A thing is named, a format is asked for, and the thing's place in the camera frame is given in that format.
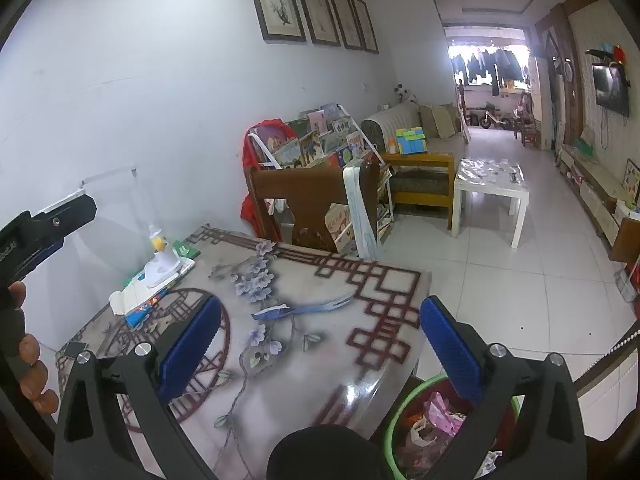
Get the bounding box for wall-mounted television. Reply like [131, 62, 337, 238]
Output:
[591, 62, 631, 117]

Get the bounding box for red cloth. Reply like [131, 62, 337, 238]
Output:
[240, 119, 298, 233]

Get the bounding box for brown wooden chair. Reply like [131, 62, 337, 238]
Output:
[245, 160, 381, 256]

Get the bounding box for black and white plush toy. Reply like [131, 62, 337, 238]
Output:
[392, 82, 418, 106]

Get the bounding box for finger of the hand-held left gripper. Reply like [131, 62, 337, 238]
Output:
[0, 194, 98, 281]

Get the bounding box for white book rack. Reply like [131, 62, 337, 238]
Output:
[247, 102, 396, 253]

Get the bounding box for white desk lamp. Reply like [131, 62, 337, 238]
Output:
[47, 162, 184, 287]

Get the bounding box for person's left hand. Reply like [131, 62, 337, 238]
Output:
[9, 281, 60, 415]

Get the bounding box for colourful block toy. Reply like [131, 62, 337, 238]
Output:
[395, 127, 427, 155]

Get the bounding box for brown wooden cabinet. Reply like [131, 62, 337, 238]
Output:
[609, 216, 640, 262]

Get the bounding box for colourful booklet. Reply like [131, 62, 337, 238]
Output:
[125, 294, 167, 329]

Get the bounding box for small wooden chair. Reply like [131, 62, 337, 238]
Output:
[514, 92, 541, 148]

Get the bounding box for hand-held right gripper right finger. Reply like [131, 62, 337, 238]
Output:
[419, 295, 588, 480]

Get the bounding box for white hanging cloth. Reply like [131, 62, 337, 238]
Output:
[342, 164, 378, 261]

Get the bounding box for green rimmed red bin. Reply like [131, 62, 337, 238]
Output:
[384, 374, 521, 480]

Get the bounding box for yellow wooden bench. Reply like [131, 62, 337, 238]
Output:
[382, 152, 457, 236]

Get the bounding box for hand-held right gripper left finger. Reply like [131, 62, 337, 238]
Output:
[52, 295, 223, 480]

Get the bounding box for grey striped sofa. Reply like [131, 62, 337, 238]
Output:
[361, 102, 463, 153]

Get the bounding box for white side table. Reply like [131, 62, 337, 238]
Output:
[451, 158, 531, 250]

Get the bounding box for framed ink painting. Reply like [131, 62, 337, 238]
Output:
[245, 0, 307, 43]
[291, 0, 342, 47]
[325, 0, 364, 51]
[349, 0, 379, 54]

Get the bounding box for balance bike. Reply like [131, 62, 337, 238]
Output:
[467, 102, 513, 130]

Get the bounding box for white bead string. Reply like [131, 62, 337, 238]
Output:
[602, 331, 640, 362]

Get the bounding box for low television cabinet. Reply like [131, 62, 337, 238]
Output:
[555, 142, 640, 261]

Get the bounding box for row of hanging clothes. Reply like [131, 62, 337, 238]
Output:
[450, 47, 531, 96]

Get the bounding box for beige cushion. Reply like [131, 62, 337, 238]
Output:
[420, 105, 461, 138]

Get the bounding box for row of picture books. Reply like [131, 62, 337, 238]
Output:
[272, 102, 371, 168]

